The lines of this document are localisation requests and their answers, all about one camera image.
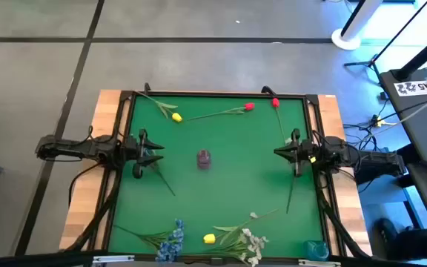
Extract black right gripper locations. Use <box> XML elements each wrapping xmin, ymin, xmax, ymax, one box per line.
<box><xmin>273</xmin><ymin>128</ymin><xmax>318</xmax><ymax>179</ymax></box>

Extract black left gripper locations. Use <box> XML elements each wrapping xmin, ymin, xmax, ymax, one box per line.
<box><xmin>124</xmin><ymin>128</ymin><xmax>165</xmax><ymax>180</ymax></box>

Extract blue artificial flower bunch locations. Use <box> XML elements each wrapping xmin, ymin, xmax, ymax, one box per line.
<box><xmin>142</xmin><ymin>147</ymin><xmax>176</xmax><ymax>197</ymax></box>
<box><xmin>113</xmin><ymin>218</ymin><xmax>185</xmax><ymax>263</ymax></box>

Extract yellow artificial tulip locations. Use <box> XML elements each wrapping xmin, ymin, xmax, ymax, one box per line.
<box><xmin>135</xmin><ymin>90</ymin><xmax>184</xmax><ymax>124</ymax></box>
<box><xmin>202</xmin><ymin>208</ymin><xmax>279</xmax><ymax>245</ymax></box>

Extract red artificial tulip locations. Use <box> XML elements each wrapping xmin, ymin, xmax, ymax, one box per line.
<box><xmin>186</xmin><ymin>102</ymin><xmax>256</xmax><ymax>122</ymax></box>
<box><xmin>271</xmin><ymin>97</ymin><xmax>288</xmax><ymax>145</ymax></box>

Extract teal textured glass vase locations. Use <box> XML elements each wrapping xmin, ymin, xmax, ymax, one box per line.
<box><xmin>302</xmin><ymin>240</ymin><xmax>330</xmax><ymax>262</ymax></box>

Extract purple ribbed glass vase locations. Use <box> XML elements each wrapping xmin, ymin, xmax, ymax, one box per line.
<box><xmin>196</xmin><ymin>149</ymin><xmax>213</xmax><ymax>171</ymax></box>

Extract green table mat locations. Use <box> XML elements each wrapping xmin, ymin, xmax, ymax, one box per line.
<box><xmin>107</xmin><ymin>95</ymin><xmax>325</xmax><ymax>260</ymax></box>

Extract black tripod stand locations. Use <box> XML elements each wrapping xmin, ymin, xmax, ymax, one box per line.
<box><xmin>344</xmin><ymin>0</ymin><xmax>427</xmax><ymax>81</ymax></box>

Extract white pole with round base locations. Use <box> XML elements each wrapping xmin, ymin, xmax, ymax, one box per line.
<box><xmin>331</xmin><ymin>0</ymin><xmax>385</xmax><ymax>51</ymax></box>

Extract white printed paper label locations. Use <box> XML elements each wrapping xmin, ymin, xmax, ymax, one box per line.
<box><xmin>394</xmin><ymin>80</ymin><xmax>427</xmax><ymax>97</ymax></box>

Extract black office chair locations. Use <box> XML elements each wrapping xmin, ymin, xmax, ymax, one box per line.
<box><xmin>372</xmin><ymin>217</ymin><xmax>427</xmax><ymax>267</ymax></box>

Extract black slanted desk leg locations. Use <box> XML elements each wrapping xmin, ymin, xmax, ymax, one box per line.
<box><xmin>394</xmin><ymin>25</ymin><xmax>427</xmax><ymax>81</ymax></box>

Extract black floor cable tangle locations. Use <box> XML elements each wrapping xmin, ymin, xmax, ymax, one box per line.
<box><xmin>342</xmin><ymin>98</ymin><xmax>388</xmax><ymax>160</ymax></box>

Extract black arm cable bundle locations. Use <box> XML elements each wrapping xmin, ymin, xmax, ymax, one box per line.
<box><xmin>63</xmin><ymin>162</ymin><xmax>125</xmax><ymax>253</ymax></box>
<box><xmin>315</xmin><ymin>174</ymin><xmax>372</xmax><ymax>259</ymax></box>

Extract black table frame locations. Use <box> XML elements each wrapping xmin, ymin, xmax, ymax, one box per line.
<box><xmin>100</xmin><ymin>88</ymin><xmax>348</xmax><ymax>263</ymax></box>

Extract silver metal bracket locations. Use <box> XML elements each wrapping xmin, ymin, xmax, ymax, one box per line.
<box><xmin>297</xmin><ymin>259</ymin><xmax>342</xmax><ymax>267</ymax></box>
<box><xmin>93</xmin><ymin>254</ymin><xmax>136</xmax><ymax>264</ymax></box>

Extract black camera mount beam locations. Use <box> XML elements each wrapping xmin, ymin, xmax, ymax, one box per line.
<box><xmin>0</xmin><ymin>251</ymin><xmax>427</xmax><ymax>267</ymax></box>

